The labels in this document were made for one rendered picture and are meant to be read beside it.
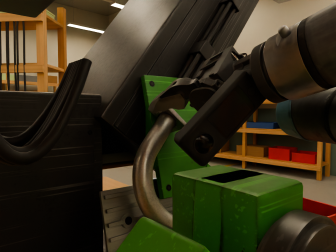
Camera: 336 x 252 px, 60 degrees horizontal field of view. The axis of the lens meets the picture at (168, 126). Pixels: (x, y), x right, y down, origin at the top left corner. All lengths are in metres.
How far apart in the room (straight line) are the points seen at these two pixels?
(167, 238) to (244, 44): 6.95
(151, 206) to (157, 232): 0.26
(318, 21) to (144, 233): 0.23
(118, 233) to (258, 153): 5.82
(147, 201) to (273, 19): 6.55
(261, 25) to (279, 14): 0.43
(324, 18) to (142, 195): 0.30
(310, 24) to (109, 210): 0.34
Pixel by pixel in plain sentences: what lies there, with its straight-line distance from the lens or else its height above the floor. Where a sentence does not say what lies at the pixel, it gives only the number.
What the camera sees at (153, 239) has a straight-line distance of 0.17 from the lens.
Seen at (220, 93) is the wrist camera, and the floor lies 1.23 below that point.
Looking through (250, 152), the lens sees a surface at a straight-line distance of 6.28.
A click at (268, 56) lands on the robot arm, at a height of 1.27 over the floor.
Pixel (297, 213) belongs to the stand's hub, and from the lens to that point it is 0.18.
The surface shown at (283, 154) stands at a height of 0.37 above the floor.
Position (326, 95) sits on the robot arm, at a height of 1.23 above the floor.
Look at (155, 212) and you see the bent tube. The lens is 0.43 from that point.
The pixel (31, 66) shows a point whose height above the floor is 1.61.
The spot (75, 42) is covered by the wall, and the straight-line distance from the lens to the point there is 10.56.
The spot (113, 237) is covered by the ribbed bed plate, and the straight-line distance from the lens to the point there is 0.45.
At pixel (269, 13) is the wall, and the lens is 6.94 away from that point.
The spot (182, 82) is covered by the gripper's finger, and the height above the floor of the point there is 1.25.
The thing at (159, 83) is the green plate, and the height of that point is 1.26.
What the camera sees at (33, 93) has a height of 1.24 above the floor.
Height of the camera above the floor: 1.21
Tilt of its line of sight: 3 degrees down
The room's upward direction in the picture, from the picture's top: straight up
